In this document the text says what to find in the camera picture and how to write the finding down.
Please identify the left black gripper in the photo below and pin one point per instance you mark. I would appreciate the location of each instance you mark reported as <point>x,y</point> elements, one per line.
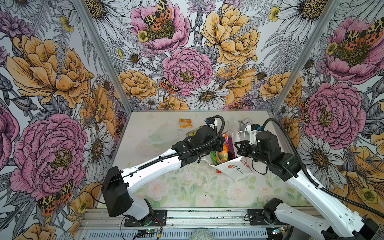
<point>219,142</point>

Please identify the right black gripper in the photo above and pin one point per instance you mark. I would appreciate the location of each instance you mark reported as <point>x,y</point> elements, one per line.
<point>242,151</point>

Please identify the bright green snack bag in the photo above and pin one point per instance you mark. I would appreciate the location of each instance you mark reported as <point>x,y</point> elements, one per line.
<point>214,158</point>

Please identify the orange snack bag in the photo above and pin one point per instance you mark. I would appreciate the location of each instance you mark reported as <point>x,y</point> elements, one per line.
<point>223,156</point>

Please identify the purple snack bag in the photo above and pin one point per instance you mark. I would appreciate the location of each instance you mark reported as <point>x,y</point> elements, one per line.
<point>231,150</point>

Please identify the white floral paper bag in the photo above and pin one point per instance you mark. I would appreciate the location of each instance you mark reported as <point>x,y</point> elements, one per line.
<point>238,168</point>

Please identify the green yellow candy bag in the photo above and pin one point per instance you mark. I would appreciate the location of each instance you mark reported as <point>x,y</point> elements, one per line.
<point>193,132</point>

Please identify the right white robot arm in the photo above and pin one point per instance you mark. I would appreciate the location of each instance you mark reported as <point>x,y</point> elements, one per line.
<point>337,221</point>

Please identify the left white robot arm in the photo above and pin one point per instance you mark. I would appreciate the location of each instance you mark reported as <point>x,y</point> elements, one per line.
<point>119,185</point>

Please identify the small orange cracker packet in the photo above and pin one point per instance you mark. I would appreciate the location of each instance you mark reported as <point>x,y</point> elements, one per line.
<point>185,123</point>

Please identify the small square clock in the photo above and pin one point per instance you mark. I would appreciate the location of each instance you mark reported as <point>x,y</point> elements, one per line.
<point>247,121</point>

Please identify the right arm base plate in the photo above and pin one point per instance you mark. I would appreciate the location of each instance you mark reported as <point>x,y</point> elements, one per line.
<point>258,217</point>

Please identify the aluminium rail frame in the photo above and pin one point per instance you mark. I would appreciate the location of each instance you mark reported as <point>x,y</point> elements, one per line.
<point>183,223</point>

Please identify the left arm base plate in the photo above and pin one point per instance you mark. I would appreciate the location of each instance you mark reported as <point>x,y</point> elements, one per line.
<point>157,219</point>

